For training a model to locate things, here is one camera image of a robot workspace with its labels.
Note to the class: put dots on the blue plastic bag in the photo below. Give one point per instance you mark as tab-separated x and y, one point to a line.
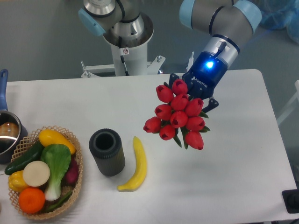
280	14

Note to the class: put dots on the blue handled saucepan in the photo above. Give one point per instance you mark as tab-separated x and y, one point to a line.
12	130

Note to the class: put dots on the dark grey ribbed vase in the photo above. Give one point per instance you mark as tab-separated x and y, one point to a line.
106	147

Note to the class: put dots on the green cucumber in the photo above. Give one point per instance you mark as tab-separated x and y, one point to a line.
32	154

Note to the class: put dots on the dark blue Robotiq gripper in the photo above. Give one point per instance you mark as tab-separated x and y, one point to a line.
202	78

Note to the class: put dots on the black device at table edge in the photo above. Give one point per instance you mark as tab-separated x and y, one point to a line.
291	200

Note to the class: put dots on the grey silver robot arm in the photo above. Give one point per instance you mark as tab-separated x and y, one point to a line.
230	24

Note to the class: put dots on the yellow bell pepper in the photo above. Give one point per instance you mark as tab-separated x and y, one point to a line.
16	181

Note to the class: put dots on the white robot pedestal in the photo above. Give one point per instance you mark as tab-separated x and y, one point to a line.
129	47

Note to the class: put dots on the orange fruit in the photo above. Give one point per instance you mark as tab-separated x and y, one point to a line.
31	200

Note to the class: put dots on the woven wicker basket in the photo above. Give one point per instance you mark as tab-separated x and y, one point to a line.
66	189

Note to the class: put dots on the green bok choy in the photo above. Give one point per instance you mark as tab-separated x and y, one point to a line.
58	158

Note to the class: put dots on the red tulip bouquet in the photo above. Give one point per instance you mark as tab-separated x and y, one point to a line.
180	117

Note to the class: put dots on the yellow banana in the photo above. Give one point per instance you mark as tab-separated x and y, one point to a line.
140	173

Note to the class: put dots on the white frame at right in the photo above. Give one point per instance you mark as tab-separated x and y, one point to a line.
290	106

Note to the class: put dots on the white round radish slice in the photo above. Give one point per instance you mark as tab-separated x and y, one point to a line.
36	173

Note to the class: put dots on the yellow squash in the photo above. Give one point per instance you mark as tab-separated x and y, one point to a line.
48	137

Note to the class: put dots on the purple sweet potato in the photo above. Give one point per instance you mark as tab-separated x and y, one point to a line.
72	173

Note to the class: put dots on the green chili pepper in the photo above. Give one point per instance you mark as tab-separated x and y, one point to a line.
59	203

